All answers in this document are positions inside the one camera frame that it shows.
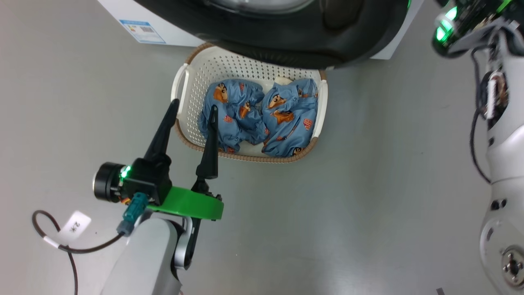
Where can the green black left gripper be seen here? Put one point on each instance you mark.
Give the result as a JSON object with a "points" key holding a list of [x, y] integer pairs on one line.
{"points": [[188, 203]]}

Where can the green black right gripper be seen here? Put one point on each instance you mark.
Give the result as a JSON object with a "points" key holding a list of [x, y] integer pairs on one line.
{"points": [[466, 20]]}

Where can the blue cartoon print garment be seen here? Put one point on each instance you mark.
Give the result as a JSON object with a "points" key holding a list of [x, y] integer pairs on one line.
{"points": [[290, 123], [233, 119]]}

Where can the black round glass washer door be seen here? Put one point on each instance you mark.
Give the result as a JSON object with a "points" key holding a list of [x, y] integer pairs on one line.
{"points": [[294, 41]]}

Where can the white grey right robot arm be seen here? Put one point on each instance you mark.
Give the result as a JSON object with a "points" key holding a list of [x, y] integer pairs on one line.
{"points": [[507, 155]]}

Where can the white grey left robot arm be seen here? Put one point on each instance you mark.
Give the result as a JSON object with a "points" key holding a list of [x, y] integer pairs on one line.
{"points": [[143, 258]]}

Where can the cream perforated laundry basket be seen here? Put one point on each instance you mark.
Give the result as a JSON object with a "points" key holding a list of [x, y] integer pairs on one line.
{"points": [[192, 123]]}

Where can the white washing machine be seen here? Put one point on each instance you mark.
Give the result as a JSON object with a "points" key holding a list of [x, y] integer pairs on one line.
{"points": [[184, 35]]}

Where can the blue energy label sticker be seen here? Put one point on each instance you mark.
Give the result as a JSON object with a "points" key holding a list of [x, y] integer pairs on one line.
{"points": [[142, 32]]}

